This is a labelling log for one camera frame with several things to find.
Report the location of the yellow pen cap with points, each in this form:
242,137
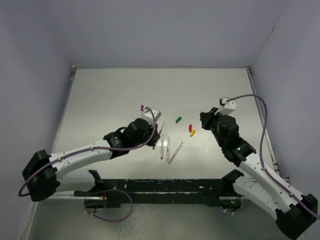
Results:
192,133

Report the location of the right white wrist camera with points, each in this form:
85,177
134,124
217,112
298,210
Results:
227,106

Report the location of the red pen cap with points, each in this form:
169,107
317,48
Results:
190,128

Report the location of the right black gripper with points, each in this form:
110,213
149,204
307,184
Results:
207,117

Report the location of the yellow tipped pen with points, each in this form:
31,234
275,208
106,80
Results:
168,148

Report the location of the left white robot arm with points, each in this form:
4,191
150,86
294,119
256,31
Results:
44,172

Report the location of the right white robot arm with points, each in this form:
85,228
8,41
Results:
293,211

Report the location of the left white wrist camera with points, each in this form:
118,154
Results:
150,114

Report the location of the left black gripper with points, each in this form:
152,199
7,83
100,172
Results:
156,134

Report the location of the blue pen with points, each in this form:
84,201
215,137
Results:
159,133

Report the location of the green tipped pen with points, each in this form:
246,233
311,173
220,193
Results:
175,153

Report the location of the red tipped pen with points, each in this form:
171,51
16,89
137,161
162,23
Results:
162,147

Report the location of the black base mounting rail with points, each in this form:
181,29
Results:
206,192

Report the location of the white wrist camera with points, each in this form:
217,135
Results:
227,106
150,114

